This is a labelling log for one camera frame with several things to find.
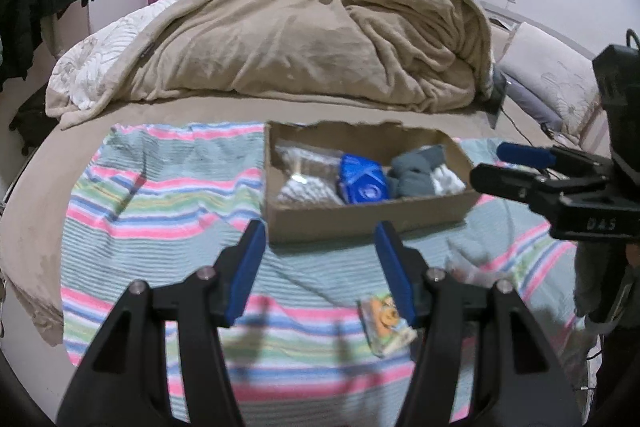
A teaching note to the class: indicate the striped towel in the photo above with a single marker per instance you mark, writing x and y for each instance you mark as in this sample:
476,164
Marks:
165,202

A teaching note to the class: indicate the clear plastic wrapper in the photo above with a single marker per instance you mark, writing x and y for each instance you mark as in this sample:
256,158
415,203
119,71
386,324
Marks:
472,271

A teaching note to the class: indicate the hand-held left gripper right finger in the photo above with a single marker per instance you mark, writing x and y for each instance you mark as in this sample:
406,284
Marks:
396,274

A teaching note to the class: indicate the white grey patterned cloth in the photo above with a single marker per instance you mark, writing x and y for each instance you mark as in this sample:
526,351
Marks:
450,183

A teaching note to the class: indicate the white floral duvet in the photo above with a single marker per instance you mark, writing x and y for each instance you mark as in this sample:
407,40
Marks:
95,52

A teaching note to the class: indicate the cardboard box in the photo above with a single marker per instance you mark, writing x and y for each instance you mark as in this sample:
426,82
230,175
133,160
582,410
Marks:
350,219

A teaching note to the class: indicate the grey socks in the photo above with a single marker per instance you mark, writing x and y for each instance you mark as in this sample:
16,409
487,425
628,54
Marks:
414,174

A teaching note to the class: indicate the beige blanket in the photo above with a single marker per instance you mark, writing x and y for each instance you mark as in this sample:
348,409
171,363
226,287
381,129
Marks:
310,42

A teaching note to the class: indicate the small orange packet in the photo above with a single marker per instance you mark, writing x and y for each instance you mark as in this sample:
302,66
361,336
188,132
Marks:
386,321

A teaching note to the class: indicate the beige bed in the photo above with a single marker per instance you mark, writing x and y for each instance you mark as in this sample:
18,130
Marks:
50,187

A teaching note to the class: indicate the blue packet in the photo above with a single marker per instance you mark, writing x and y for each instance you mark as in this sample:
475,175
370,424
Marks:
364,183

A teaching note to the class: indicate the clear plastic bag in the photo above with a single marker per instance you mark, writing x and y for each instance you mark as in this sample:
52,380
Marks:
307,177

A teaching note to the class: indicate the black bag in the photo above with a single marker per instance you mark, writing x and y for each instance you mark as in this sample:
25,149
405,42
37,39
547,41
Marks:
30,119

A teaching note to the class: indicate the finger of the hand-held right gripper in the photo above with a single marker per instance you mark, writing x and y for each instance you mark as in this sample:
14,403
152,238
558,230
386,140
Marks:
522,153
505,183

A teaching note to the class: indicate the white pillow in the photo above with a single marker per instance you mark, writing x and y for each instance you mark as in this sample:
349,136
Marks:
550,82

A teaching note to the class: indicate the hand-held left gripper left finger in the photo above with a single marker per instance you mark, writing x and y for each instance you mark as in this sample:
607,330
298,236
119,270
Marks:
246,268

